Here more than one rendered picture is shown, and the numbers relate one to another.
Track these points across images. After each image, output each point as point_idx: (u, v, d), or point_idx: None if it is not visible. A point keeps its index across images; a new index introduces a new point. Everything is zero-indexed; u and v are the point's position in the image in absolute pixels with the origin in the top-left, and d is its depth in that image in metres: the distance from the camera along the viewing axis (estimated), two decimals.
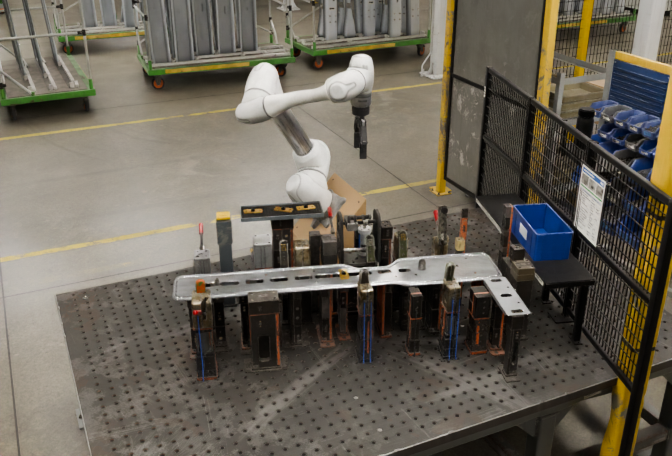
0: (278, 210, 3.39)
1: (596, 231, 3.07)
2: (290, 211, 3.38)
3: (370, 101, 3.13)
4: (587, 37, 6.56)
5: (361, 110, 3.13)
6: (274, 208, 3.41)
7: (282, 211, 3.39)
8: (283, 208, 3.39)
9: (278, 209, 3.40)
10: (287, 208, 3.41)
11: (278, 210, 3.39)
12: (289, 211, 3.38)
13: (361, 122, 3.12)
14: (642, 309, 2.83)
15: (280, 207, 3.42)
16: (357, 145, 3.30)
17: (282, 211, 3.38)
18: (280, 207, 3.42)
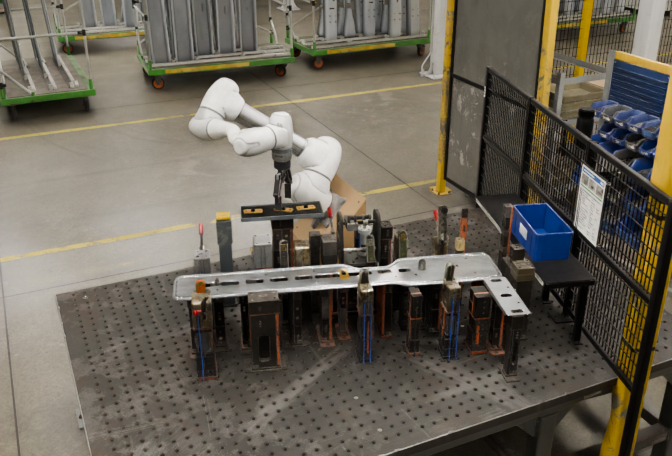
0: (278, 210, 3.39)
1: (596, 231, 3.07)
2: (290, 211, 3.38)
3: (287, 157, 3.26)
4: (587, 37, 6.56)
5: (278, 164, 3.28)
6: (274, 208, 3.41)
7: (282, 211, 3.39)
8: (283, 208, 3.39)
9: (278, 209, 3.40)
10: (287, 208, 3.41)
11: (278, 210, 3.39)
12: (289, 211, 3.38)
13: (275, 176, 3.27)
14: (642, 309, 2.83)
15: None
16: (287, 195, 3.44)
17: (282, 211, 3.38)
18: None
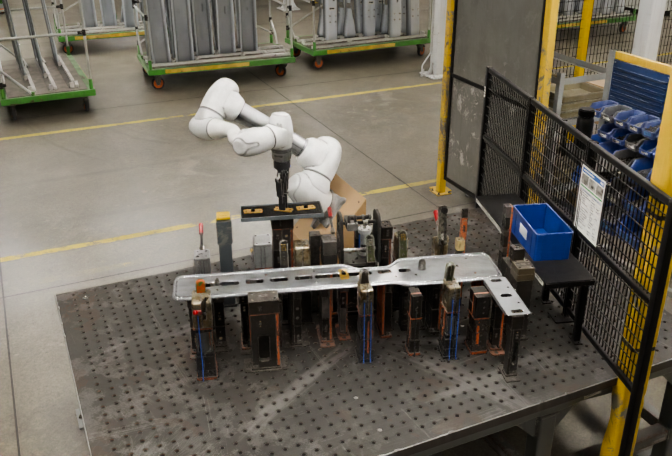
0: (278, 210, 3.39)
1: (596, 231, 3.07)
2: (290, 211, 3.38)
3: (287, 157, 3.26)
4: (587, 37, 6.56)
5: (278, 164, 3.27)
6: (274, 208, 3.41)
7: (282, 211, 3.39)
8: None
9: (278, 209, 3.40)
10: (287, 208, 3.41)
11: (278, 210, 3.39)
12: (289, 211, 3.38)
13: (275, 180, 3.28)
14: (642, 309, 2.83)
15: None
16: None
17: (282, 211, 3.38)
18: None
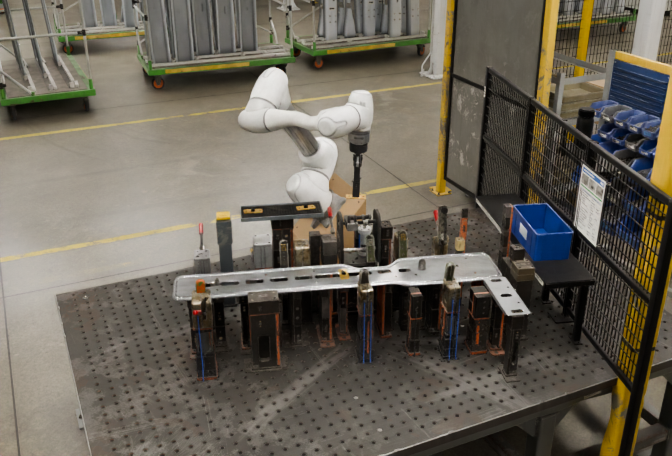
0: (351, 198, 3.14)
1: (596, 231, 3.07)
2: (365, 198, 3.14)
3: (367, 139, 3.03)
4: (587, 37, 6.56)
5: (357, 147, 3.03)
6: (346, 196, 3.15)
7: (356, 198, 3.14)
8: None
9: (351, 196, 3.15)
10: (359, 195, 3.17)
11: (351, 197, 3.15)
12: (364, 198, 3.14)
13: (355, 164, 3.04)
14: (642, 309, 2.83)
15: (351, 194, 3.17)
16: None
17: (356, 198, 3.14)
18: (351, 194, 3.18)
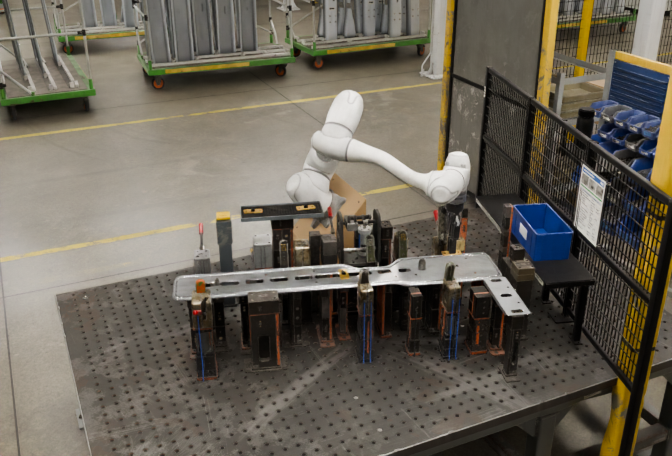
0: (448, 255, 3.21)
1: (596, 231, 3.07)
2: (461, 253, 3.22)
3: (465, 198, 3.10)
4: (587, 37, 6.56)
5: (456, 207, 3.10)
6: (442, 253, 3.21)
7: (453, 255, 3.21)
8: None
9: (447, 253, 3.22)
10: None
11: (448, 254, 3.21)
12: (460, 253, 3.21)
13: (456, 224, 3.10)
14: (642, 309, 2.83)
15: (446, 251, 3.23)
16: None
17: (453, 254, 3.21)
18: (446, 250, 3.24)
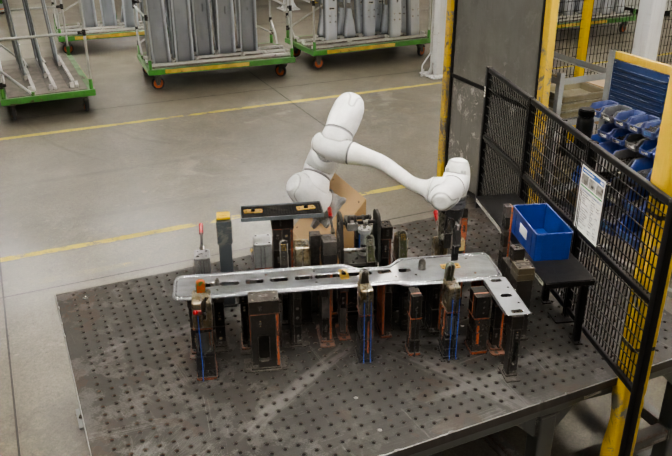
0: None
1: (596, 231, 3.07)
2: (459, 266, 3.24)
3: (465, 204, 3.11)
4: (587, 37, 6.56)
5: (456, 213, 3.11)
6: (441, 267, 3.24)
7: None
8: None
9: (446, 266, 3.24)
10: None
11: None
12: (459, 267, 3.24)
13: (456, 227, 3.10)
14: (642, 309, 2.83)
15: (445, 264, 3.26)
16: (447, 246, 3.27)
17: None
18: (444, 264, 3.27)
